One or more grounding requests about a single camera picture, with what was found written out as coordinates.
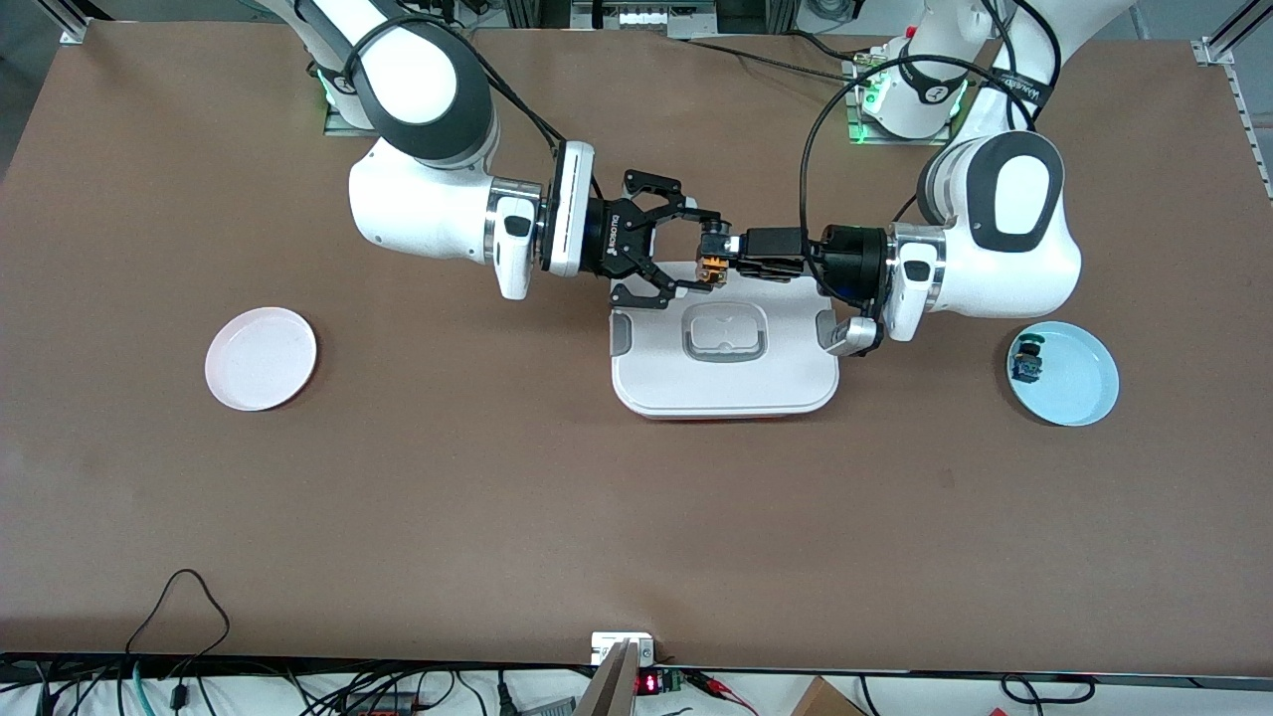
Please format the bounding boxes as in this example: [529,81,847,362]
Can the metal equipment rack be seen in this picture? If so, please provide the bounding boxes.
[502,0,802,41]

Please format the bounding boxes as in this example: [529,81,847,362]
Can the white bracket with aluminium bar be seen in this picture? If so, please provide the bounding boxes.
[575,631,658,716]

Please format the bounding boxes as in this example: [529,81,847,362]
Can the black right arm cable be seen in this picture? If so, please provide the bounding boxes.
[338,10,570,162]

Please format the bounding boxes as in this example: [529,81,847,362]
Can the aluminium frame profile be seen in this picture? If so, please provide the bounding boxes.
[38,0,102,47]
[1191,0,1273,206]

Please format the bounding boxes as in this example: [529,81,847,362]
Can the black looped cable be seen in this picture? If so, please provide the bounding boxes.
[124,569,232,659]

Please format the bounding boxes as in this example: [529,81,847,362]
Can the pink round plate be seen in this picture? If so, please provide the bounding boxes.
[205,306,318,413]

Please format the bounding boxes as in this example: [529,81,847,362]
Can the brown cardboard box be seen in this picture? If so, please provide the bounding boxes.
[791,676,868,716]

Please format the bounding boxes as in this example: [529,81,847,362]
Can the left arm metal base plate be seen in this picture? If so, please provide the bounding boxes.
[845,55,954,147]

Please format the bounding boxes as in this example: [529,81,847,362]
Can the long black table cable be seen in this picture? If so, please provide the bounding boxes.
[681,38,876,86]

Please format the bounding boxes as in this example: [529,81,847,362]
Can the white lunch box grey clips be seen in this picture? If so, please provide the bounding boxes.
[609,261,841,421]

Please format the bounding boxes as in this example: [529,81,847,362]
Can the black table edge rail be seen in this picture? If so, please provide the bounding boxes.
[0,651,1273,690]

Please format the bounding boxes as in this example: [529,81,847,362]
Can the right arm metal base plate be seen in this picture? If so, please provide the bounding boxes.
[323,94,381,138]

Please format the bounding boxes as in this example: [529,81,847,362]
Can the light blue round plate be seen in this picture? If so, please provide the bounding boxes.
[1006,320,1121,428]

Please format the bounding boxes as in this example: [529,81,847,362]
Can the orange push-button switch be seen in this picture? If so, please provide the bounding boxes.
[694,221,740,290]

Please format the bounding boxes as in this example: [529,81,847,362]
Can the black coiled cable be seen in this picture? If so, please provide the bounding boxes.
[1000,673,1097,706]

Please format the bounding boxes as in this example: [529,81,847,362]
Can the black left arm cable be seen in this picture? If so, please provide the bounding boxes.
[798,0,1061,266]

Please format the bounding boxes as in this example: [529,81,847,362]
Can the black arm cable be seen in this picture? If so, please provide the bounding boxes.
[798,0,1061,266]
[338,10,570,162]

